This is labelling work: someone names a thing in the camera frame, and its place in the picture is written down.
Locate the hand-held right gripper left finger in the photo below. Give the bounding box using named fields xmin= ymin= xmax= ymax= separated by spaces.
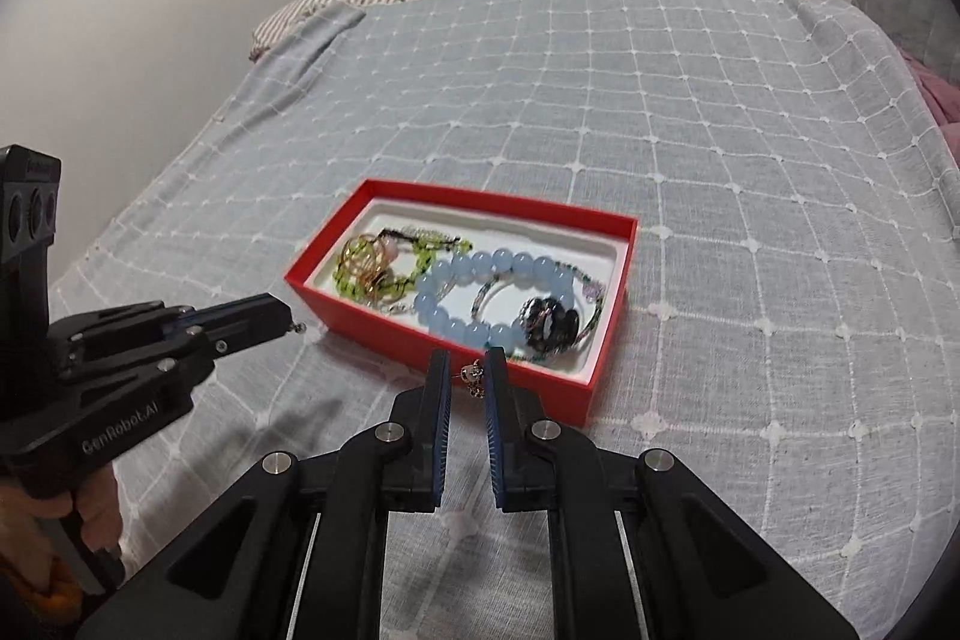
xmin=75 ymin=349 xmax=452 ymax=640

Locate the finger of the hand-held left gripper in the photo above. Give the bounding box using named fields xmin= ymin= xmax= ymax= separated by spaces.
xmin=52 ymin=292 xmax=290 ymax=342
xmin=66 ymin=301 xmax=296 ymax=380

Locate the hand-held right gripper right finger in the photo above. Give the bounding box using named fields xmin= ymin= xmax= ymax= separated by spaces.
xmin=482 ymin=346 xmax=860 ymax=640

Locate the green bead bracelet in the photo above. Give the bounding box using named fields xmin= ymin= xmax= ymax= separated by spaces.
xmin=332 ymin=226 xmax=473 ymax=304

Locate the red jewelry box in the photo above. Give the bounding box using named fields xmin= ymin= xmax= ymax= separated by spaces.
xmin=283 ymin=178 xmax=640 ymax=427

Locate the pale blue bead bracelet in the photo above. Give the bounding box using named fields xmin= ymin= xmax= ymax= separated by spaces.
xmin=412 ymin=248 xmax=575 ymax=352

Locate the dark hair clip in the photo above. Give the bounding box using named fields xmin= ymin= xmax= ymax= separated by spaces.
xmin=517 ymin=297 xmax=582 ymax=356

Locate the person's left hand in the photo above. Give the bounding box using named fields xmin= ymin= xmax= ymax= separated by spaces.
xmin=0 ymin=466 xmax=122 ymax=581

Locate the grey grid bedspread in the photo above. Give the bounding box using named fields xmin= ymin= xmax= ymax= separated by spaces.
xmin=49 ymin=0 xmax=960 ymax=640

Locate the pink cloth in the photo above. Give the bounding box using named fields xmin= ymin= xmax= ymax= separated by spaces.
xmin=896 ymin=47 xmax=960 ymax=161

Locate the multicolour bead bracelet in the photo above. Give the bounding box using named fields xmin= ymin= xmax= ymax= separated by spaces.
xmin=471 ymin=265 xmax=607 ymax=356

